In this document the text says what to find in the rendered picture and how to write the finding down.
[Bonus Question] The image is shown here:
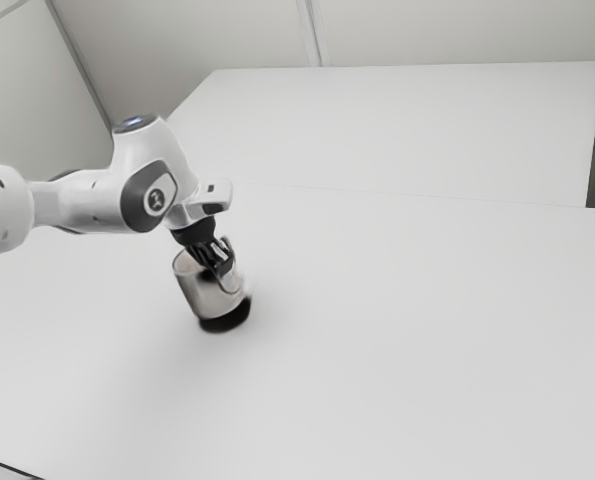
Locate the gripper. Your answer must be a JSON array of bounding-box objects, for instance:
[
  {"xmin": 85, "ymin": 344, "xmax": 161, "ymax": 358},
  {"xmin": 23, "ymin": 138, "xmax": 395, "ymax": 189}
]
[{"xmin": 170, "ymin": 217, "xmax": 237, "ymax": 275}]

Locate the silver metal mug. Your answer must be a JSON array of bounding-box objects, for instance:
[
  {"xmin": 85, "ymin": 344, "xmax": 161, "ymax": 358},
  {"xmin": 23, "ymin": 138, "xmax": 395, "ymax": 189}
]
[{"xmin": 170, "ymin": 246, "xmax": 253, "ymax": 332}]

